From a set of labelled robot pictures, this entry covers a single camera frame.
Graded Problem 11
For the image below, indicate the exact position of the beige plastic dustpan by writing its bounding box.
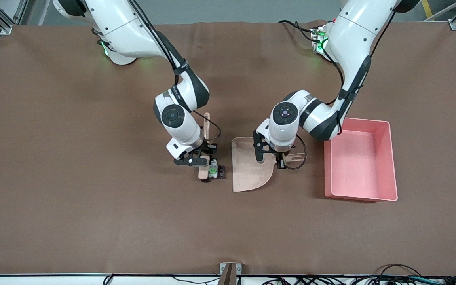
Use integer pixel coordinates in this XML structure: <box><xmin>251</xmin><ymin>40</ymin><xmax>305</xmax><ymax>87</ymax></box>
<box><xmin>231</xmin><ymin>137</ymin><xmax>306</xmax><ymax>193</ymax></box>

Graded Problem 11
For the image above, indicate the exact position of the beige brush with black bristles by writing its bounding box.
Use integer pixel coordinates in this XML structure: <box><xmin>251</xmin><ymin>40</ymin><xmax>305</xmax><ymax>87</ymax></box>
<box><xmin>198</xmin><ymin>112</ymin><xmax>217</xmax><ymax>182</ymax></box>

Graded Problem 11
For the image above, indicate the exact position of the pink plastic bin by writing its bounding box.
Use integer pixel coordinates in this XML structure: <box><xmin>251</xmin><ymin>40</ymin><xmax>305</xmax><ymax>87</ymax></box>
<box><xmin>324</xmin><ymin>118</ymin><xmax>398</xmax><ymax>202</ymax></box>

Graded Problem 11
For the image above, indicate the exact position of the brown table cover mat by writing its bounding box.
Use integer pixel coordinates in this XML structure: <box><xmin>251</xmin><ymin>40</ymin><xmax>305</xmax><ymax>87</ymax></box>
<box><xmin>0</xmin><ymin>20</ymin><xmax>456</xmax><ymax>276</ymax></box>

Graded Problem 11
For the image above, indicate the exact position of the metal bracket with brown post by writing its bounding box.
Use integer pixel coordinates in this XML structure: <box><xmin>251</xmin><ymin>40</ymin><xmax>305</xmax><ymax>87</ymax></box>
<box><xmin>217</xmin><ymin>262</ymin><xmax>243</xmax><ymax>285</ymax></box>

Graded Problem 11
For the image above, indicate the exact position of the black cable bundle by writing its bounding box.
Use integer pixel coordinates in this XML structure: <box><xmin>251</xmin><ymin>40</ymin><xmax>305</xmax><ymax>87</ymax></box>
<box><xmin>260</xmin><ymin>275</ymin><xmax>456</xmax><ymax>285</ymax></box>

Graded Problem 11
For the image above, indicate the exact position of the black looped cable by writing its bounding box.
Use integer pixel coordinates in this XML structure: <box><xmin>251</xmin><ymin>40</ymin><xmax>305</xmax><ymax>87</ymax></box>
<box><xmin>376</xmin><ymin>264</ymin><xmax>424</xmax><ymax>279</ymax></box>

